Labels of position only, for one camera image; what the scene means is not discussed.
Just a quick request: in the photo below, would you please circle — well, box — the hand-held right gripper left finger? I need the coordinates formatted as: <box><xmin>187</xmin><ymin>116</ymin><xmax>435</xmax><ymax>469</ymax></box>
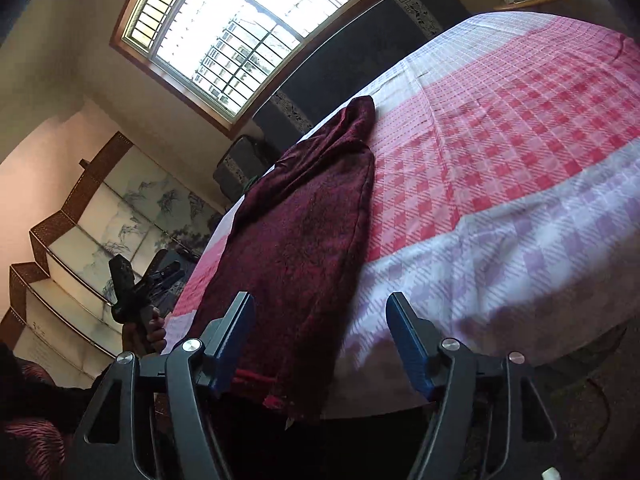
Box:
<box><xmin>72</xmin><ymin>291</ymin><xmax>257</xmax><ymax>480</ymax></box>

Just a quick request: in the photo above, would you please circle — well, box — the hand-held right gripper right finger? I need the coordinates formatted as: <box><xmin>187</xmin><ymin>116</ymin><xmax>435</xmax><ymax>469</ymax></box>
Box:
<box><xmin>385</xmin><ymin>292</ymin><xmax>559</xmax><ymax>480</ymax></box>

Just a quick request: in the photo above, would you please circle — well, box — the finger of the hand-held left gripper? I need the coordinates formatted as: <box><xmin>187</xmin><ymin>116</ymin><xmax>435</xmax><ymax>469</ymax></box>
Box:
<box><xmin>142</xmin><ymin>249</ymin><xmax>169</xmax><ymax>289</ymax></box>
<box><xmin>149</xmin><ymin>261</ymin><xmax>183</xmax><ymax>301</ymax></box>

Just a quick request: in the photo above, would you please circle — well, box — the dark red patterned sweater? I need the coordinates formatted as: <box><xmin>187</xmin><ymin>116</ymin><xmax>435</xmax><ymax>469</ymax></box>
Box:
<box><xmin>202</xmin><ymin>95</ymin><xmax>377</xmax><ymax>423</ymax></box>

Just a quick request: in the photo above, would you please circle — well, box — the person's left forearm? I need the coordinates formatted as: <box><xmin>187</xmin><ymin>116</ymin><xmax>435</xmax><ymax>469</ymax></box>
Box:
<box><xmin>0</xmin><ymin>344</ymin><xmax>126</xmax><ymax>480</ymax></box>

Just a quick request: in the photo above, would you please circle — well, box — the person's left hand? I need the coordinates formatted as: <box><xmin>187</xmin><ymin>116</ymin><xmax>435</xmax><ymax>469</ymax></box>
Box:
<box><xmin>122</xmin><ymin>308</ymin><xmax>168</xmax><ymax>356</ymax></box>

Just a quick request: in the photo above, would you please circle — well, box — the painted folding screen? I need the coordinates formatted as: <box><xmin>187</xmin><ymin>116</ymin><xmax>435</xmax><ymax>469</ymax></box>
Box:
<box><xmin>0</xmin><ymin>130</ymin><xmax>226</xmax><ymax>376</ymax></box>

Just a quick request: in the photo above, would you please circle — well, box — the pink checked bed sheet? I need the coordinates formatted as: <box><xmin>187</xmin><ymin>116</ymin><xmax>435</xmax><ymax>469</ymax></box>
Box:
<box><xmin>160</xmin><ymin>10</ymin><xmax>640</xmax><ymax>418</ymax></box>

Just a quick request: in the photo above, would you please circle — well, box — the large barred window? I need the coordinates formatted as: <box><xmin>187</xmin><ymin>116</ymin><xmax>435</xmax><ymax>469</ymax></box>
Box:
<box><xmin>110</xmin><ymin>0</ymin><xmax>431</xmax><ymax>141</ymax></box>

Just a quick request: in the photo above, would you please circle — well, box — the dark upholstered headboard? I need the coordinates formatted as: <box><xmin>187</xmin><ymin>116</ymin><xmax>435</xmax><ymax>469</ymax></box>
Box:
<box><xmin>252</xmin><ymin>0</ymin><xmax>473</xmax><ymax>136</ymax></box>

